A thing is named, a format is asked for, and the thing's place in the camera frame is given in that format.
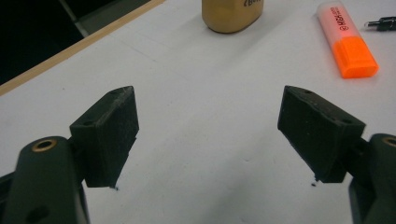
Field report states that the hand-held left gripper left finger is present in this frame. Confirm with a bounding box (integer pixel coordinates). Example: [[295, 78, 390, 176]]
[[69, 85, 140, 189]]

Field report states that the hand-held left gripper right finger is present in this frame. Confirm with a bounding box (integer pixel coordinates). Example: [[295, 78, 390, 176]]
[[276, 85, 367, 184]]

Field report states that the orange highlighter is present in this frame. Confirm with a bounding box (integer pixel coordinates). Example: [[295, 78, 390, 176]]
[[316, 1, 380, 79]]

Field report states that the black pen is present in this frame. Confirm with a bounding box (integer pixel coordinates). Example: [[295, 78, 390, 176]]
[[363, 17, 396, 33]]

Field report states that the brown pen holder cup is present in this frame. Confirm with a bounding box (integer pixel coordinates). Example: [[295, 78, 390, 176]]
[[201, 0, 264, 35]]

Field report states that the large white table sheet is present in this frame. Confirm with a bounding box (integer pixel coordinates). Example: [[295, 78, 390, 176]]
[[0, 0, 396, 224]]

